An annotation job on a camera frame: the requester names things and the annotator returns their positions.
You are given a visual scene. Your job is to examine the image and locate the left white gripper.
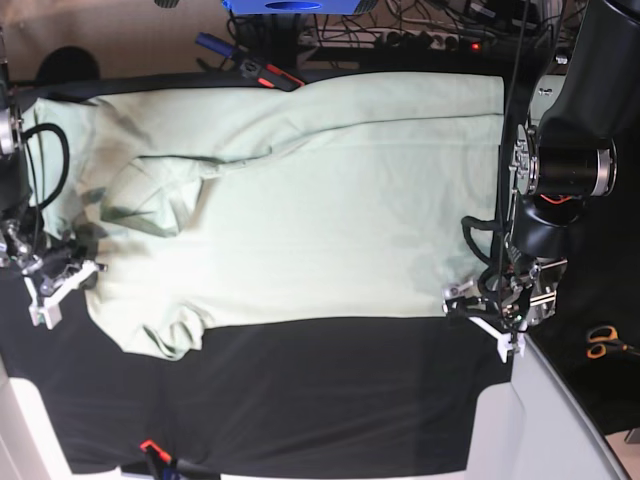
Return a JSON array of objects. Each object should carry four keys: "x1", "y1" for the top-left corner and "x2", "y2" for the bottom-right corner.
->
[{"x1": 442, "y1": 277, "x2": 525, "y2": 363}]

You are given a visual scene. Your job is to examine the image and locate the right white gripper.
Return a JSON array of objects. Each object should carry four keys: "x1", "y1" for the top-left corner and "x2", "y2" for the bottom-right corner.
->
[{"x1": 20, "y1": 244, "x2": 108, "y2": 329}]

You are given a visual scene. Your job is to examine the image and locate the light green T-shirt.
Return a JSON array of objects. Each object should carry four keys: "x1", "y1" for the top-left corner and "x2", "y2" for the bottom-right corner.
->
[{"x1": 25, "y1": 72, "x2": 504, "y2": 361}]

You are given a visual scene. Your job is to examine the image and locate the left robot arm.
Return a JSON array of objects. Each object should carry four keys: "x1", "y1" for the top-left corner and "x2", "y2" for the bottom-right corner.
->
[{"x1": 443, "y1": 1, "x2": 639, "y2": 361}]

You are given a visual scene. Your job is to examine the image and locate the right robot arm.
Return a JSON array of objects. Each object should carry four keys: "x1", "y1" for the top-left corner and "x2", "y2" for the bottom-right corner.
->
[{"x1": 1, "y1": 47, "x2": 107, "y2": 329}]

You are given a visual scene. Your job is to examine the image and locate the black table cloth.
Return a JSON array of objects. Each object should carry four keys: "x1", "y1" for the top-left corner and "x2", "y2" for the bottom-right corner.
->
[{"x1": 0, "y1": 68, "x2": 640, "y2": 476}]

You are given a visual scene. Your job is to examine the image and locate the white foam block right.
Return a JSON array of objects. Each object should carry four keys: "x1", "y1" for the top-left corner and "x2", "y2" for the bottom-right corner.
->
[{"x1": 464, "y1": 338, "x2": 629, "y2": 479}]

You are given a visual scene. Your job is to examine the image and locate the white foam block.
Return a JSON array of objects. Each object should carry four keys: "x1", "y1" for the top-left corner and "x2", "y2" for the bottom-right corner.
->
[
  {"x1": 0, "y1": 354, "x2": 121, "y2": 480},
  {"x1": 464, "y1": 338, "x2": 629, "y2": 479}
]

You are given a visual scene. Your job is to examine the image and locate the white foam block left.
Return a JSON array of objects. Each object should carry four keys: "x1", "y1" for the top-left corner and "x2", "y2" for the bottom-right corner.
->
[{"x1": 0, "y1": 354, "x2": 121, "y2": 480}]

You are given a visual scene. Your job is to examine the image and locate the red black clamp bottom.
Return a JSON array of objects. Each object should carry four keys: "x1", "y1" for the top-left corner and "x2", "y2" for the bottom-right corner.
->
[{"x1": 139, "y1": 439, "x2": 221, "y2": 480}]

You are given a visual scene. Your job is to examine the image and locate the red black clamp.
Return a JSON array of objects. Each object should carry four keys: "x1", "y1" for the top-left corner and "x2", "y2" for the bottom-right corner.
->
[
  {"x1": 139, "y1": 439, "x2": 221, "y2": 480},
  {"x1": 240, "y1": 59, "x2": 305, "y2": 92}
]

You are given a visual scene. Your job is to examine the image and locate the white power strip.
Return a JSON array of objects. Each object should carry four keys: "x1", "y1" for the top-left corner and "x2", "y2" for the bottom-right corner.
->
[{"x1": 373, "y1": 30, "x2": 459, "y2": 51}]

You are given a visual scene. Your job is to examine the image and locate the red black clamp top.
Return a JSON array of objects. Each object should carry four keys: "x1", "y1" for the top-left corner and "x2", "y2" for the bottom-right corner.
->
[{"x1": 240, "y1": 59, "x2": 305, "y2": 92}]

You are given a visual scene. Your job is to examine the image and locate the blue box top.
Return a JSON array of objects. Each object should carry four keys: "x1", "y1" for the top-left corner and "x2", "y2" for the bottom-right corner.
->
[{"x1": 222, "y1": 0, "x2": 377, "y2": 15}]

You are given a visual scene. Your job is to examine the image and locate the orange handled scissors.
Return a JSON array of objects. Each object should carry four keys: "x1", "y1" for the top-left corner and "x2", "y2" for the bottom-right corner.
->
[{"x1": 586, "y1": 325, "x2": 639, "y2": 360}]

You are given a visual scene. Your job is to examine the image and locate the blue handled tool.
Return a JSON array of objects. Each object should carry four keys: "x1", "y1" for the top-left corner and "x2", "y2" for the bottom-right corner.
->
[{"x1": 195, "y1": 32, "x2": 235, "y2": 58}]

